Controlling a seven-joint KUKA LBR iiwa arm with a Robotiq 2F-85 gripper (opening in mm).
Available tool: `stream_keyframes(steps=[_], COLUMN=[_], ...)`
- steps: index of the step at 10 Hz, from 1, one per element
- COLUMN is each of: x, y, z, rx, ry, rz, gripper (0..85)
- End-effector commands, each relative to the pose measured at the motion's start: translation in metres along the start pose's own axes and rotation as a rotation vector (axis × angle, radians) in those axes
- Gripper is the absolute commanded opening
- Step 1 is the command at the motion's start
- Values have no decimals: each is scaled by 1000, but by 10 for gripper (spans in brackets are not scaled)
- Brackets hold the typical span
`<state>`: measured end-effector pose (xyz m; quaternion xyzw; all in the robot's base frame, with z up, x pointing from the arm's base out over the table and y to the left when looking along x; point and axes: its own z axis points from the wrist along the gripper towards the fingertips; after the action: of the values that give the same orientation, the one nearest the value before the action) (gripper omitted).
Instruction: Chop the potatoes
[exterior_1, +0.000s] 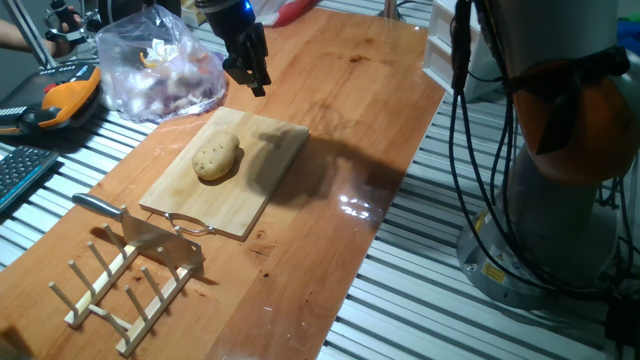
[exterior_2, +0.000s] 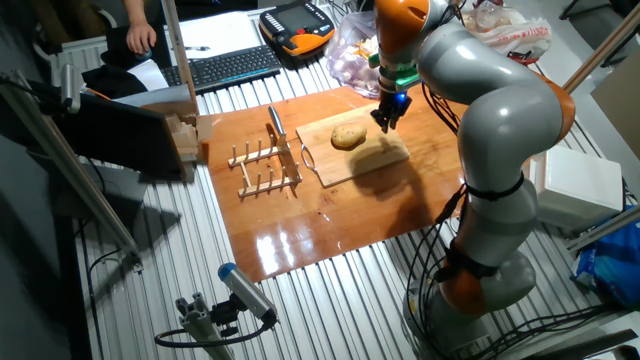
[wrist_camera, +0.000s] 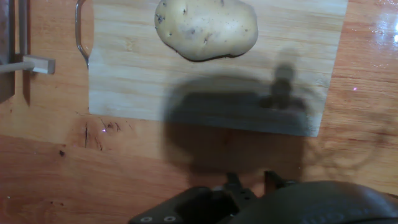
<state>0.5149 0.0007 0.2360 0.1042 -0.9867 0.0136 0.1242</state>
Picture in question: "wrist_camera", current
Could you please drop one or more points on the large yellow potato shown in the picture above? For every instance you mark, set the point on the large yellow potato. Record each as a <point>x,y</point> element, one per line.
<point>206,29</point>

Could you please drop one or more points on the wooden peg rack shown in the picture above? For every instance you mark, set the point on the wooden peg rack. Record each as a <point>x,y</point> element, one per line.
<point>40,64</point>

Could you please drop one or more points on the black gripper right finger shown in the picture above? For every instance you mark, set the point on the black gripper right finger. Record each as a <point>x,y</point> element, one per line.
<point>273,180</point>

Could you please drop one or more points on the glossy orange wooden base board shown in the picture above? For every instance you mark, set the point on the glossy orange wooden base board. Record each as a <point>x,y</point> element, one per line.
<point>93,174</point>

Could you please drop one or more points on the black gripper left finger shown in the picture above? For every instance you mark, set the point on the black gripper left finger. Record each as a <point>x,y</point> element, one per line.
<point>192,205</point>

